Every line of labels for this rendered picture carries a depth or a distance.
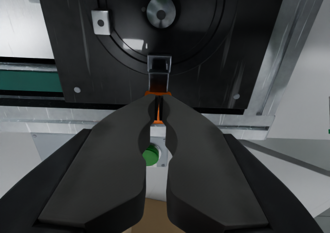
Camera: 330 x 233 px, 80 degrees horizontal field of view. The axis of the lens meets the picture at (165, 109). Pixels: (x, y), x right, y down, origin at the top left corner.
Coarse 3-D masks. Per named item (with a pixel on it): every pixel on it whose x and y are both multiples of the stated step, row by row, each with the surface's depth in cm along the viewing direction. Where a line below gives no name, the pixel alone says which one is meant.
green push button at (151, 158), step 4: (148, 148) 30; (152, 148) 30; (156, 148) 31; (144, 152) 30; (148, 152) 30; (152, 152) 30; (156, 152) 31; (144, 156) 31; (148, 156) 31; (152, 156) 31; (156, 156) 31; (148, 160) 31; (152, 160) 31; (156, 160) 31; (148, 164) 32; (152, 164) 32
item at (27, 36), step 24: (0, 0) 24; (24, 0) 24; (0, 24) 25; (24, 24) 25; (0, 48) 27; (24, 48) 27; (48, 48) 27; (0, 72) 26; (24, 72) 26; (48, 72) 26
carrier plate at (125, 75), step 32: (64, 0) 19; (256, 0) 20; (64, 32) 21; (256, 32) 21; (64, 64) 23; (96, 64) 23; (224, 64) 23; (256, 64) 23; (64, 96) 25; (96, 96) 25; (128, 96) 25; (192, 96) 25; (224, 96) 25
